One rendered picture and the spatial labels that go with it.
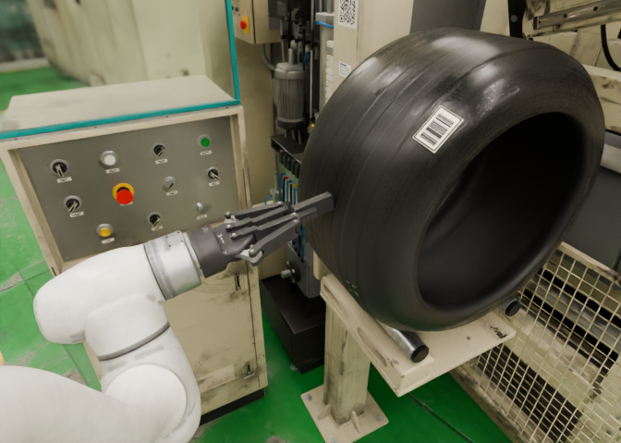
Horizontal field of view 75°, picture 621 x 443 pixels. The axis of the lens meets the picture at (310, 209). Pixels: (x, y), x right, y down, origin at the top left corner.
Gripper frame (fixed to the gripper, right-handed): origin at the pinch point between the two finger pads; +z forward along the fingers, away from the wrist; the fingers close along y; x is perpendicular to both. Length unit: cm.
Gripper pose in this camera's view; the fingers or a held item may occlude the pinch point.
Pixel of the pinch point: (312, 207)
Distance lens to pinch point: 67.2
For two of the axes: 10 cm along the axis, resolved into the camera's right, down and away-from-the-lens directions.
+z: 8.8, -3.6, 3.1
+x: 1.2, 8.1, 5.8
